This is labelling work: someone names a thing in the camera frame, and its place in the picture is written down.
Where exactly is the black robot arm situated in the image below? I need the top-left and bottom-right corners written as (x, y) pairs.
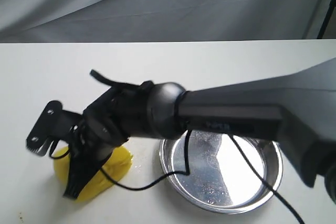
top-left (65, 59), bottom-right (335, 199)

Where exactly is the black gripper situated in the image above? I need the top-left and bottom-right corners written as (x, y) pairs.
top-left (63, 121), bottom-right (121, 199)

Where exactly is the round stainless steel dish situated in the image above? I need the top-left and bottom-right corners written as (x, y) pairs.
top-left (168, 131), bottom-right (283, 214)

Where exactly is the black stand pole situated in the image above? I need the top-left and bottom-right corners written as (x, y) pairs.
top-left (317, 0), bottom-right (335, 39)

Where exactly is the grey backdrop cloth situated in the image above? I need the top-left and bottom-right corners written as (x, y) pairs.
top-left (1, 0), bottom-right (329, 43)

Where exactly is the black cable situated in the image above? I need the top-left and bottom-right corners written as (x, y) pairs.
top-left (48, 69), bottom-right (305, 224)

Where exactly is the yellow sponge block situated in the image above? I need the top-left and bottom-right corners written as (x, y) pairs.
top-left (53, 146), bottom-right (133, 202)

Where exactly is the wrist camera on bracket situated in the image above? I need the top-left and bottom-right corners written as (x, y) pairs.
top-left (26, 100), bottom-right (82, 156)

